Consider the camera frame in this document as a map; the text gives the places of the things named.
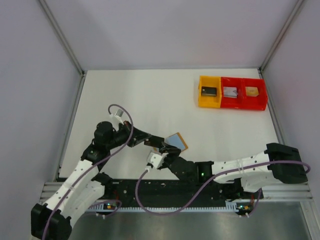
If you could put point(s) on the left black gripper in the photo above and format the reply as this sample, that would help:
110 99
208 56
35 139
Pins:
140 136

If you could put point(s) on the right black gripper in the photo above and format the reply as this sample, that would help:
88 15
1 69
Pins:
171 151

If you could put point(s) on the yellow leather card holder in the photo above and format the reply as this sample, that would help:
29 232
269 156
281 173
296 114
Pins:
174 140

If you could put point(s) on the black credit card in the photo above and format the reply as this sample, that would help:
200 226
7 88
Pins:
154 141

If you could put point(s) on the silver card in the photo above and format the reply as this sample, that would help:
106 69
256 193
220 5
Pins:
230 92

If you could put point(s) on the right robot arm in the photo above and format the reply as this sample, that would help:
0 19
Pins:
277 164

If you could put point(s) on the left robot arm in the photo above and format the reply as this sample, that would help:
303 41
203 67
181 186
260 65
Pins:
54 219

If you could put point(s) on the black card in bin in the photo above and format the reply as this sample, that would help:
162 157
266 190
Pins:
208 91

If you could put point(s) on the gold card in bin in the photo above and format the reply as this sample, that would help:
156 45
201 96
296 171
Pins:
251 91

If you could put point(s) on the yellow plastic bin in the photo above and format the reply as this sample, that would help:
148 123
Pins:
209 102

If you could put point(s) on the middle red plastic bin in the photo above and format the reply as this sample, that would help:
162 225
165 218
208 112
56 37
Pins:
232 103

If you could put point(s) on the red plastic bin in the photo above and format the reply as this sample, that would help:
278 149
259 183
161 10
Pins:
254 102
232 103

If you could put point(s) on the right red plastic bin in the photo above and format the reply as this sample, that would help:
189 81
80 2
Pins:
254 102

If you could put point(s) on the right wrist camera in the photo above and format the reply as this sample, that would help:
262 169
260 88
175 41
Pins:
153 160

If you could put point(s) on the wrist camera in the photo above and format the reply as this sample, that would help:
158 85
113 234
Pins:
153 160
117 116

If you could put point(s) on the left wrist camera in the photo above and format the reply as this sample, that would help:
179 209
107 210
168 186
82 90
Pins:
117 116

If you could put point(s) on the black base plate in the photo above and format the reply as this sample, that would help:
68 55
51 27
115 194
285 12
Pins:
174 193

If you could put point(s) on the grey slotted cable duct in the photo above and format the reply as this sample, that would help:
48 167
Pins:
230 207

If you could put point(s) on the aluminium frame rail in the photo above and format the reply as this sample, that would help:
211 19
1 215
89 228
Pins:
273 193

